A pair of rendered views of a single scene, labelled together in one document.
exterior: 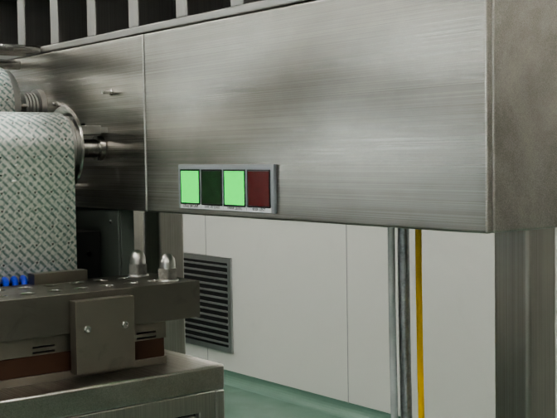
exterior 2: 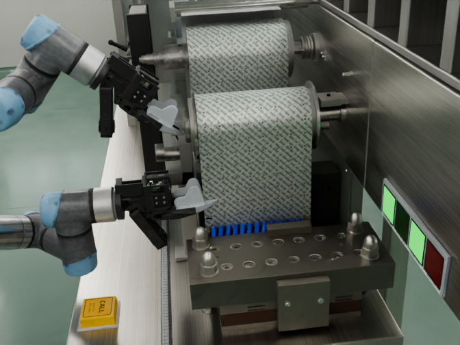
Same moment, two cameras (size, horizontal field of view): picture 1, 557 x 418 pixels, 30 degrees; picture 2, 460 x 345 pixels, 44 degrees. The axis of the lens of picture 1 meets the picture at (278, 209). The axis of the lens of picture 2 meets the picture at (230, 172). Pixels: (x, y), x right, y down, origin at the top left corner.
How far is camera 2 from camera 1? 89 cm
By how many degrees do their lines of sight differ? 39
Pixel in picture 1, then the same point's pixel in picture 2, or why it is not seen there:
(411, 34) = not seen: outside the picture
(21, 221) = (265, 182)
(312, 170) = not seen: outside the picture
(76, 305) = (279, 288)
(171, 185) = (379, 186)
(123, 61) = (360, 54)
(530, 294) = not seen: outside the picture
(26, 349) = (242, 308)
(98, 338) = (297, 309)
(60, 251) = (297, 201)
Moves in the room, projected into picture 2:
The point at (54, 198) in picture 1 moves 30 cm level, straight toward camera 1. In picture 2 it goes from (293, 164) to (250, 238)
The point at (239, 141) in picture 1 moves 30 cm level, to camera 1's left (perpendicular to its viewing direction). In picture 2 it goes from (426, 204) to (252, 166)
